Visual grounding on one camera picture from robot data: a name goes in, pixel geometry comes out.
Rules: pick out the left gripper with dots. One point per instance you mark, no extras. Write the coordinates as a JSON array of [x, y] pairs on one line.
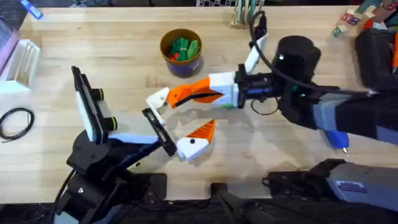
[[93, 155]]

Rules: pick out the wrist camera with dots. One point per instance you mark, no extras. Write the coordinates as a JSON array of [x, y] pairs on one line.
[[260, 29], [107, 113]]

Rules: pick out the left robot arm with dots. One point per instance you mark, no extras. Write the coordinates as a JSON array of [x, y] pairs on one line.
[[93, 199]]

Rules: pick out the brown tub with toy vegetables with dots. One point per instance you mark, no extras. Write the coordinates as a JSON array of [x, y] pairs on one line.
[[182, 67]]

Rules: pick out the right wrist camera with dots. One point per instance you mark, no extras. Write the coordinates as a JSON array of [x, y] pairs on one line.
[[260, 29]]

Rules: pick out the blue electric screwdriver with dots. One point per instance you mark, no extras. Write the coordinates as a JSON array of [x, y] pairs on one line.
[[336, 139]]

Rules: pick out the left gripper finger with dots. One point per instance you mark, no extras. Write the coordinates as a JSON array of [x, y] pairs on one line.
[[192, 146]]

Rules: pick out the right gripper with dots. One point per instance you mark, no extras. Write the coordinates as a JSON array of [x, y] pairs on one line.
[[295, 59]]

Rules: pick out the right wrist upright plate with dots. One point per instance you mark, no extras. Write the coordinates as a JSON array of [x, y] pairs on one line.
[[254, 56]]

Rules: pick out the heap of toy blocks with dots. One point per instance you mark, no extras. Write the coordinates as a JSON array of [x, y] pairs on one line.
[[354, 18]]

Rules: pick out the wooden peg rack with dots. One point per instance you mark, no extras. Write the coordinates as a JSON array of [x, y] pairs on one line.
[[244, 15]]

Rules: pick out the black rail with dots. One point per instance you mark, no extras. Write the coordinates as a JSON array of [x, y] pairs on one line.
[[186, 214]]

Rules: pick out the wrist upright plate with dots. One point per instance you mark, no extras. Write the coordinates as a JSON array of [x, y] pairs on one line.
[[254, 56], [86, 105]]

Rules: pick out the green disc with holes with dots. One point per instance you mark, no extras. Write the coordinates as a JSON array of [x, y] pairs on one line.
[[228, 105]]

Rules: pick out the pink flat box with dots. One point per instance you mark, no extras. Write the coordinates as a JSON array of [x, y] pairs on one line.
[[7, 43]]

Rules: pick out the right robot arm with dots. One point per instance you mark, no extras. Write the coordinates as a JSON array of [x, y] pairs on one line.
[[357, 115]]

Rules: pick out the left wrist upright plate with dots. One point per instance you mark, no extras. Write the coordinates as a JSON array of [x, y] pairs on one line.
[[86, 105]]

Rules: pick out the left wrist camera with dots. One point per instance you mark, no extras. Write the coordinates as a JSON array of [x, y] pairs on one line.
[[107, 113]]

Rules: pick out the black bag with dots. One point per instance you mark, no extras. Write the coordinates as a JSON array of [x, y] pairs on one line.
[[376, 59]]

